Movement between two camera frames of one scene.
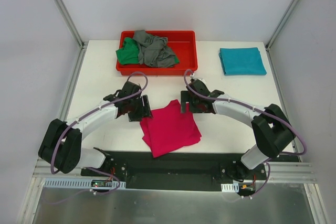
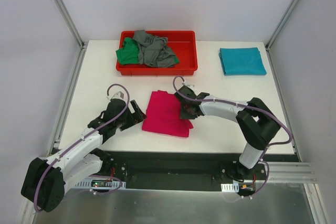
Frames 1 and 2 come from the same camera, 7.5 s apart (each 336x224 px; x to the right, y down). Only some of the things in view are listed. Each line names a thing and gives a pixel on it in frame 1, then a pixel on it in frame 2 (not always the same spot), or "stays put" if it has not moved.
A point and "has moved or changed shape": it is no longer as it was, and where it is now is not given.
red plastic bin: (183, 44) stays put
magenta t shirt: (169, 130) has moved or changed shape
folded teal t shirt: (242, 61) stays put
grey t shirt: (154, 50) stays put
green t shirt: (129, 53) stays put
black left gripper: (140, 108) -> (132, 118)
